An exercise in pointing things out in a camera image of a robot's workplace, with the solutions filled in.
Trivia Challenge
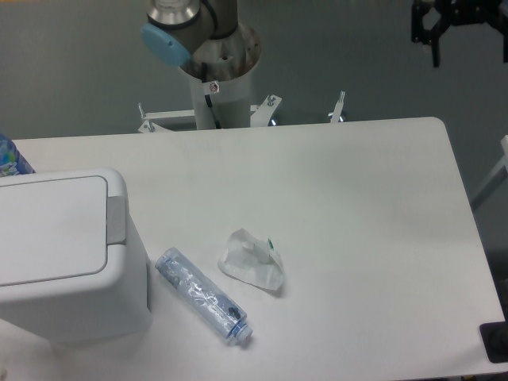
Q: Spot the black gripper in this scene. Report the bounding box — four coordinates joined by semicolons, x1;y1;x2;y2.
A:
411;0;508;67

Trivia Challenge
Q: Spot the white trash can lid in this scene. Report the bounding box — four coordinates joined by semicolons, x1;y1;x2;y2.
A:
1;176;107;286

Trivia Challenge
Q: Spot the white plastic trash can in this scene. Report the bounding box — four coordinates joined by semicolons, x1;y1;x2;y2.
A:
1;168;152;342

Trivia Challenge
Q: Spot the black clamp on table edge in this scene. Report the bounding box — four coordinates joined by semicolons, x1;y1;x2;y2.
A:
479;321;507;364

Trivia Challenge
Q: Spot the empty clear plastic bottle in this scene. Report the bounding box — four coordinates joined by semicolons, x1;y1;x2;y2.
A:
155;248;253;346

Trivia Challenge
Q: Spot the blue labelled water bottle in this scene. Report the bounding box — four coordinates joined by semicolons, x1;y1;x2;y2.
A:
0;134;36;177

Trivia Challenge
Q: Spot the white frame at right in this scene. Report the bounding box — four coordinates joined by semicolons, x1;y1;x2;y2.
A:
470;136;507;212

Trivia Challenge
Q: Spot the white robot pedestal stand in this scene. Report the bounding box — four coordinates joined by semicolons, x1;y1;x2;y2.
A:
137;61;347;134

